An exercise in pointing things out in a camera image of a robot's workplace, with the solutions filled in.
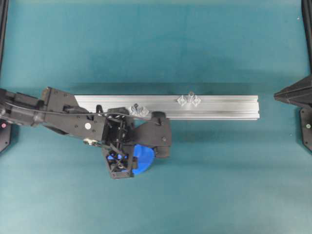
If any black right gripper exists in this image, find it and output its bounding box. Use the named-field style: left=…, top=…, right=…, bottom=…
left=101, top=107, right=172, bottom=158

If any large blue plastic gear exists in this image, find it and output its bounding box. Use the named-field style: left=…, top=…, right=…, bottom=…
left=132, top=145, right=155, bottom=175

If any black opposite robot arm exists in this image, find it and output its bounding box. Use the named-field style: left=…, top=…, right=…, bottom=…
left=274, top=75, right=312, bottom=109

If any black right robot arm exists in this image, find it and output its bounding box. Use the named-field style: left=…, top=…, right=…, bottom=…
left=0, top=87, right=172, bottom=149

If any silver aluminium extrusion rail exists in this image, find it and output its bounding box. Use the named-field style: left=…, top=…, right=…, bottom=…
left=75, top=95, right=260, bottom=120

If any left shaft bracket on rail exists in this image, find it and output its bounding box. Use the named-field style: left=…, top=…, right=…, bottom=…
left=128, top=103, right=149, bottom=117

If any shaft bracket on rail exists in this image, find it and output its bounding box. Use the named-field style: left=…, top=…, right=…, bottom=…
left=176, top=91, right=201, bottom=107
left=128, top=103, right=149, bottom=117

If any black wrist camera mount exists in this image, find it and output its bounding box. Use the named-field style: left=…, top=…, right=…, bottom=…
left=101, top=144, right=137, bottom=179

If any right shaft bracket on rail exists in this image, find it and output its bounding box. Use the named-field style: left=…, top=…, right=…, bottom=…
left=176, top=91, right=201, bottom=107

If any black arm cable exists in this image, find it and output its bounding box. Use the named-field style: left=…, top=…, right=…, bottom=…
left=0, top=101, right=159, bottom=125

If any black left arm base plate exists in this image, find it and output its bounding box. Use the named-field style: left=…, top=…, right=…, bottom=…
left=296, top=108, right=312, bottom=155

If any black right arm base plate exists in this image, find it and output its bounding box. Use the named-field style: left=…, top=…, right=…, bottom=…
left=0, top=119, right=16, bottom=153

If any black frame post top right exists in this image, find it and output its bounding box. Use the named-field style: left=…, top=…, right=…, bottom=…
left=301, top=0, right=312, bottom=71

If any black frame post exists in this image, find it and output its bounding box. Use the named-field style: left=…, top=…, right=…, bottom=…
left=301, top=0, right=312, bottom=71
left=0, top=0, right=9, bottom=67

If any black frame post top left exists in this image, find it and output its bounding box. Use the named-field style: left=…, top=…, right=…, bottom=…
left=0, top=0, right=9, bottom=67

